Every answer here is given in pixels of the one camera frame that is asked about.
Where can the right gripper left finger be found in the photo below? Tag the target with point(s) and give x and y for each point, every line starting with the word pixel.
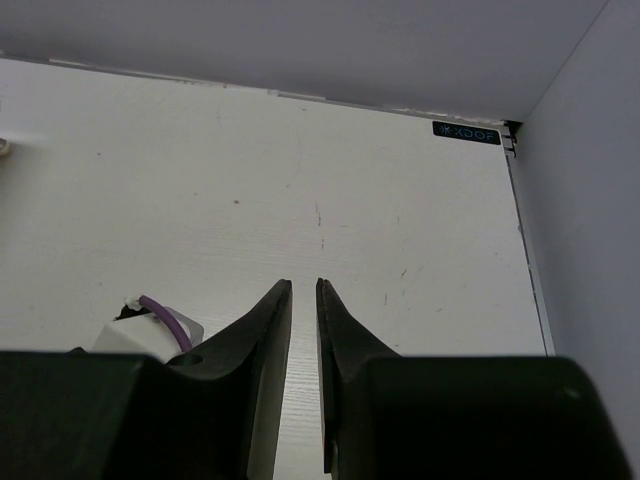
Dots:
pixel 210 413

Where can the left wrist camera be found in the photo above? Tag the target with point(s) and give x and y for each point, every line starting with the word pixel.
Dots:
pixel 149 328

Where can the cream cylindrical drawer container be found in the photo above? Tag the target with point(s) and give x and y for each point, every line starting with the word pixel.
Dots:
pixel 5 147

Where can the right blue table label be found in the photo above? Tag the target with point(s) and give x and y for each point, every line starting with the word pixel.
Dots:
pixel 466 133

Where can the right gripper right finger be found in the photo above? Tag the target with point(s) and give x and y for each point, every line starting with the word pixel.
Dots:
pixel 389 416

